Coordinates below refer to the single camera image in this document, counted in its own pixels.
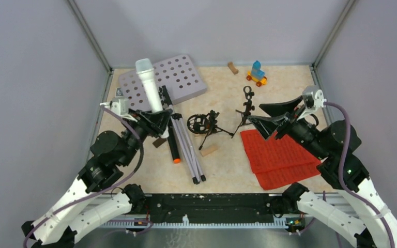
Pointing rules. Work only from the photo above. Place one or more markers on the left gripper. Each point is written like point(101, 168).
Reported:
point(159, 121)

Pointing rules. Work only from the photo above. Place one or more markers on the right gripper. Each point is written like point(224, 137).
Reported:
point(280, 111)

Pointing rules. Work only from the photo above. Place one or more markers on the black microphone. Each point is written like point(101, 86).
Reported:
point(173, 146)

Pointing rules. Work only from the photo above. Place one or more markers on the black mic tripod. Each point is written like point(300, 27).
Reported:
point(205, 124)
point(248, 108)

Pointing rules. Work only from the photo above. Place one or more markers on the white music stand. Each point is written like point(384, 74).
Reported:
point(177, 81)

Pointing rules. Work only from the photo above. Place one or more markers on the white tube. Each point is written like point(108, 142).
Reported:
point(146, 73)

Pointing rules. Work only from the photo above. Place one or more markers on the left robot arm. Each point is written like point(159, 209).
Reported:
point(116, 158)

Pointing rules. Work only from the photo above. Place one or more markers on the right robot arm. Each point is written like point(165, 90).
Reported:
point(373, 224)

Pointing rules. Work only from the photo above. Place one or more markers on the dark brown block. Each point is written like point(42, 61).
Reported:
point(158, 142)

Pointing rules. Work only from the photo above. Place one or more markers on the blue yellow toy block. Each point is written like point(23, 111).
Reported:
point(257, 75)

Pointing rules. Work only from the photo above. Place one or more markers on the playing card box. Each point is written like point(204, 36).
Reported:
point(118, 92)

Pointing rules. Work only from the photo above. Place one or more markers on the light wooden block front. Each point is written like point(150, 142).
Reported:
point(208, 150)

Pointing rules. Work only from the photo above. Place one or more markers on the wooden block at back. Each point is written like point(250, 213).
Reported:
point(232, 68)

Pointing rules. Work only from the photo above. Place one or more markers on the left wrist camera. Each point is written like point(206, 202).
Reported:
point(118, 106)

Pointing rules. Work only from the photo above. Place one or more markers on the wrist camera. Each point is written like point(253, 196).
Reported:
point(313, 99)
point(118, 106)

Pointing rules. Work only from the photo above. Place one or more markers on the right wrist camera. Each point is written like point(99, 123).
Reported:
point(313, 99)

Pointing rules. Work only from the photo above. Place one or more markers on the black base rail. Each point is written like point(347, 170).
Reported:
point(219, 209)

